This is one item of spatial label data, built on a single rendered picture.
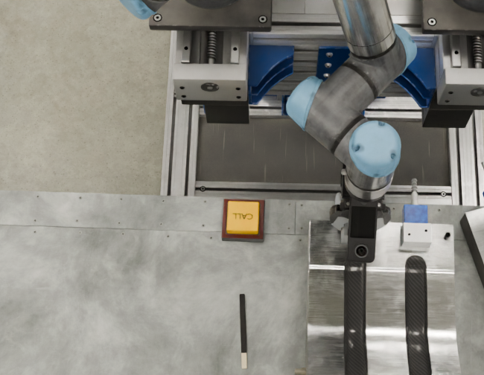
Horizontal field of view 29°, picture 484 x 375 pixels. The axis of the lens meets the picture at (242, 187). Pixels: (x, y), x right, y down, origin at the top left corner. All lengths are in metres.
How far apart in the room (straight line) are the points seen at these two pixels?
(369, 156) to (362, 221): 0.20
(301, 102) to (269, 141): 1.09
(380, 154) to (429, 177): 1.14
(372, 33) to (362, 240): 0.35
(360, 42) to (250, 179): 1.11
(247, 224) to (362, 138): 0.46
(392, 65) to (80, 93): 1.55
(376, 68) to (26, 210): 0.78
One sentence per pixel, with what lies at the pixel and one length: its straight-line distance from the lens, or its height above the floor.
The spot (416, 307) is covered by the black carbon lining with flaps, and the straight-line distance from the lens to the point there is 1.70.
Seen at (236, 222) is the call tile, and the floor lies 0.84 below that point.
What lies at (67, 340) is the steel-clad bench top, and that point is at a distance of 1.79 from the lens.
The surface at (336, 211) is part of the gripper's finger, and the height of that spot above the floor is 1.01.
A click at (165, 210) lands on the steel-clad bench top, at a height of 0.80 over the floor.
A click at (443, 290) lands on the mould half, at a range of 1.71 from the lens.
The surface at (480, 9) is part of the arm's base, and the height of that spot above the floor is 1.05.
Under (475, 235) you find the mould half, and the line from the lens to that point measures 1.78.
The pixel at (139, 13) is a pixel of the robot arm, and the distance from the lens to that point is 1.54.
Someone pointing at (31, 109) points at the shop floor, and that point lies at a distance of 2.87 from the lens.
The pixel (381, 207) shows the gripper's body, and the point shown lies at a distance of 1.57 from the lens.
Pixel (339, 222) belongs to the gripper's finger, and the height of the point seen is 0.95.
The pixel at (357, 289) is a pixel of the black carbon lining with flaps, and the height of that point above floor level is 0.88.
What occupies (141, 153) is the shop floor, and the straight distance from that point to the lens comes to 2.75.
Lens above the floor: 2.52
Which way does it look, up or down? 70 degrees down
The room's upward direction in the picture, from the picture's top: 4 degrees counter-clockwise
